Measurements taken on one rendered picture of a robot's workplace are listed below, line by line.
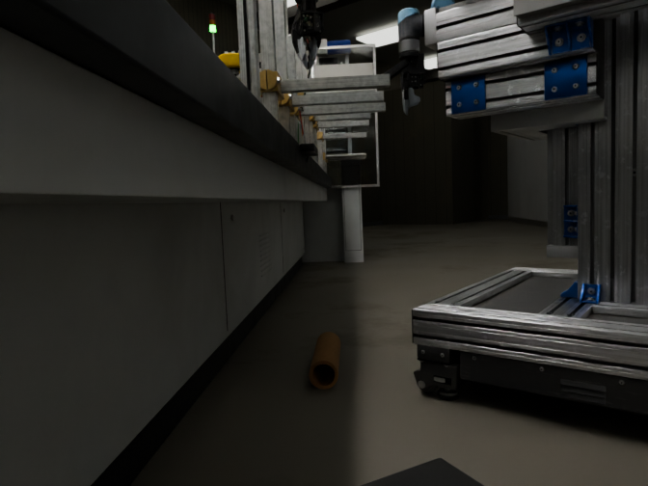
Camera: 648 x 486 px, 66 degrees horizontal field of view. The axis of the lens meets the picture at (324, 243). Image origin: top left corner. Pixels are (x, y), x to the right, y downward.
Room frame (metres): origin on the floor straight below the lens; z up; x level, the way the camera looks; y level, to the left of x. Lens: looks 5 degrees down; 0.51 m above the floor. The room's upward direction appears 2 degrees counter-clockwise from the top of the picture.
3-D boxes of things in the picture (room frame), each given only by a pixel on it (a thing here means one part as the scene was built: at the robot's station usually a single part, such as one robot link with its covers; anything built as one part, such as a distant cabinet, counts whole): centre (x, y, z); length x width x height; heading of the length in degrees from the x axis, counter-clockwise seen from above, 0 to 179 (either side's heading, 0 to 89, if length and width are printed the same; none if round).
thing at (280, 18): (1.57, 0.11, 0.89); 0.03 x 0.03 x 0.48; 87
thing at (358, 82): (1.35, 0.03, 0.82); 0.43 x 0.03 x 0.04; 87
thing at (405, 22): (1.83, -0.34, 1.12); 0.09 x 0.08 x 0.11; 84
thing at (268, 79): (1.34, 0.12, 0.82); 0.13 x 0.06 x 0.05; 177
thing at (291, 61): (1.82, 0.09, 0.87); 0.03 x 0.03 x 0.48; 87
